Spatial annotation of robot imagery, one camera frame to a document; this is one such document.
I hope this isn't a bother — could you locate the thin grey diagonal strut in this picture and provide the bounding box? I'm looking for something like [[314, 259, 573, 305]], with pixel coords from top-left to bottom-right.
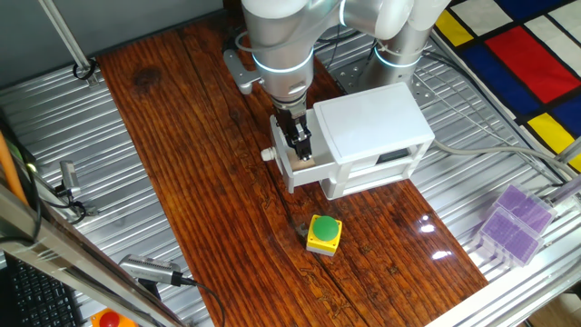
[[38, 0, 100, 87]]

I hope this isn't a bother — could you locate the red stop button orange box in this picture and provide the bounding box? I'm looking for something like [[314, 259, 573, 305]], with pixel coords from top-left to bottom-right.
[[90, 307, 137, 327]]

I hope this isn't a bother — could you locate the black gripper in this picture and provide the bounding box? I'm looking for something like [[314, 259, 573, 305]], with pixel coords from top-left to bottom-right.
[[274, 107, 315, 164]]

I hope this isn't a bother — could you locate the black keyboard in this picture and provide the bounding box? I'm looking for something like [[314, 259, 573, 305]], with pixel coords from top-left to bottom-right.
[[0, 253, 85, 327]]

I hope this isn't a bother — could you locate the black camera cable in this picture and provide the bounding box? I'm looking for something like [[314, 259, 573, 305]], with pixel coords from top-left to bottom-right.
[[180, 276, 227, 327]]

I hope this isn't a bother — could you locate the ribbed silver camera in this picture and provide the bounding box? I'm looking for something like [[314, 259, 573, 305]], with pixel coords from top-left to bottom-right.
[[118, 253, 183, 288]]

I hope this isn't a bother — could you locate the white plastic drawer cabinet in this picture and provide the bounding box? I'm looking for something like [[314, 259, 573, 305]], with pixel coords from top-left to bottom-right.
[[312, 81, 436, 201]]

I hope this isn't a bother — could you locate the orange rod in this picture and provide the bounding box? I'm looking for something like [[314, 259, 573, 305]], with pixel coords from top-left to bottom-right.
[[0, 131, 29, 205]]

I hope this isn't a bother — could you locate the colourful checked cloth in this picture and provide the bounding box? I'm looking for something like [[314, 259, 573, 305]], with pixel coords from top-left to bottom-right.
[[430, 0, 581, 173]]

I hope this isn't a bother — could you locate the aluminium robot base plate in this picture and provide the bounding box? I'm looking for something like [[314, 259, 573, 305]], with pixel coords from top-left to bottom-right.
[[333, 54, 437, 108]]

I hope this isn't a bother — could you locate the grey camera on stand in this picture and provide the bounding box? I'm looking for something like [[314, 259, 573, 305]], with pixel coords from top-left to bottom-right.
[[54, 160, 99, 223]]

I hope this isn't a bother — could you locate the thick grey cable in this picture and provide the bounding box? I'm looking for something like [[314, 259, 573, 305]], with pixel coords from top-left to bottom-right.
[[430, 138, 581, 178]]

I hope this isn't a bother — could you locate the green push button yellow box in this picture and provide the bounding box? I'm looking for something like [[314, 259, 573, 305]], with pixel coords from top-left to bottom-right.
[[306, 214, 344, 258]]

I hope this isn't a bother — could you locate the aluminium profile rail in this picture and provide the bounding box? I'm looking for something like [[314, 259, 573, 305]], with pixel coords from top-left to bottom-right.
[[426, 217, 581, 327]]

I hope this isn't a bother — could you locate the purple pipette tip box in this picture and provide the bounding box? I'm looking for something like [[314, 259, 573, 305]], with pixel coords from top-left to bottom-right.
[[474, 206, 546, 269], [492, 183, 558, 237]]

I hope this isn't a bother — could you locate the steel frame beam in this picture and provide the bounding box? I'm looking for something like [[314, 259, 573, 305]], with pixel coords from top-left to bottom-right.
[[0, 181, 187, 327]]

